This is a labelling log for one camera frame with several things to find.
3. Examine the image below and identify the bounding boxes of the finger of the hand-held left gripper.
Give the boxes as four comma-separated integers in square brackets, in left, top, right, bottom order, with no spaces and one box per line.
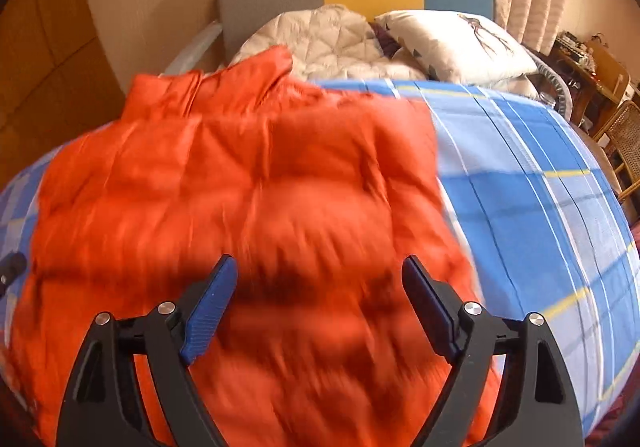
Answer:
[0,253,28,295]

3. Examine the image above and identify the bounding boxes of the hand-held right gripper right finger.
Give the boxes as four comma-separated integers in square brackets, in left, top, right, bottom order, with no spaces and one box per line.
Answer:
[401,254,586,447]

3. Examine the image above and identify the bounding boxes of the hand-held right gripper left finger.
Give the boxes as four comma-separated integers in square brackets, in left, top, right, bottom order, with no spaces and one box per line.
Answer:
[55,254,238,447]

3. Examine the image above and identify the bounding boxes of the orange down jacket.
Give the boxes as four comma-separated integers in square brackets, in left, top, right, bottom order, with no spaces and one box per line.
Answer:
[2,44,503,447]

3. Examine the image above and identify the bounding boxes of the blue plaid bed sheet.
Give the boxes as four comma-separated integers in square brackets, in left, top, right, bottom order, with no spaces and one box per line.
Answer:
[0,77,640,443]

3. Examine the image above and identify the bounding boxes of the pink cloth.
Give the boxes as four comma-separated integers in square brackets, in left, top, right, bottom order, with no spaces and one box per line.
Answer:
[625,220,640,278]

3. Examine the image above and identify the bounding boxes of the wooden panelled wardrobe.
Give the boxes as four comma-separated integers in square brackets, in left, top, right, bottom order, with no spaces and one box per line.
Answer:
[0,0,126,178]

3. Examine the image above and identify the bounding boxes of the grey mesh bed bumper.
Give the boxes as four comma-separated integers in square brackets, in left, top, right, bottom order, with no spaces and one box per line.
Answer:
[522,47,576,118]

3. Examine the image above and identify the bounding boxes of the rattan chair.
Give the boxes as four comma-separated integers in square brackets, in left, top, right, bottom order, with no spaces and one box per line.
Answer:
[592,100,640,208]

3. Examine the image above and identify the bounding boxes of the white printed pillow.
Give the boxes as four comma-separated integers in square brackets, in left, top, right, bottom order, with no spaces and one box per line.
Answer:
[374,10,538,83]

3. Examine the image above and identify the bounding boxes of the white bedside guard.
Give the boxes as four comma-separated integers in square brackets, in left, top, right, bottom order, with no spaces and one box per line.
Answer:
[162,20,226,75]

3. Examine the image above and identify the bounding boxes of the dark purple cloth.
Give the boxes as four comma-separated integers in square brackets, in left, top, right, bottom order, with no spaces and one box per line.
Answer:
[370,22,406,60]

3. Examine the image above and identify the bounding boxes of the wooden desk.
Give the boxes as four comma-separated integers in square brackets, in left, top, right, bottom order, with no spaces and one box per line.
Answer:
[552,31,636,128]

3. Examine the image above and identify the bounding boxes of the beige quilted comforter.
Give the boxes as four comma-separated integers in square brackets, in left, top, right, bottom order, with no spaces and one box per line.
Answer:
[230,4,428,83]

